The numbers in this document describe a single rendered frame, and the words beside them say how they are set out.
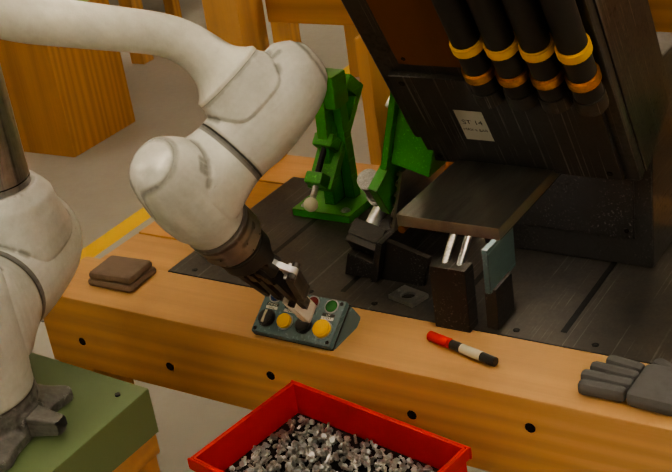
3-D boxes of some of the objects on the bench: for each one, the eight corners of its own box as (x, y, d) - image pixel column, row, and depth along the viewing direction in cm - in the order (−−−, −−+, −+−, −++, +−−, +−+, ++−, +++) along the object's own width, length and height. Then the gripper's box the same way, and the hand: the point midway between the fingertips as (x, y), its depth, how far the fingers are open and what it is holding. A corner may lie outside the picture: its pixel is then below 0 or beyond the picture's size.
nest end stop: (382, 261, 197) (375, 251, 193) (352, 248, 200) (344, 239, 196) (385, 255, 198) (378, 245, 193) (355, 242, 200) (347, 232, 196)
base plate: (808, 405, 154) (809, 392, 153) (169, 280, 211) (167, 270, 210) (864, 259, 185) (865, 248, 184) (294, 185, 242) (292, 175, 241)
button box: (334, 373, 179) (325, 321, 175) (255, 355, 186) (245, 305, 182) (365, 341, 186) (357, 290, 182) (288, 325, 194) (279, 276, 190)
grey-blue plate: (497, 332, 176) (490, 251, 170) (485, 330, 177) (477, 249, 171) (521, 302, 183) (516, 223, 177) (510, 300, 184) (504, 221, 178)
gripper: (185, 258, 158) (265, 328, 176) (263, 272, 151) (337, 343, 170) (206, 210, 161) (282, 285, 179) (284, 222, 154) (355, 298, 172)
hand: (299, 303), depth 172 cm, fingers closed
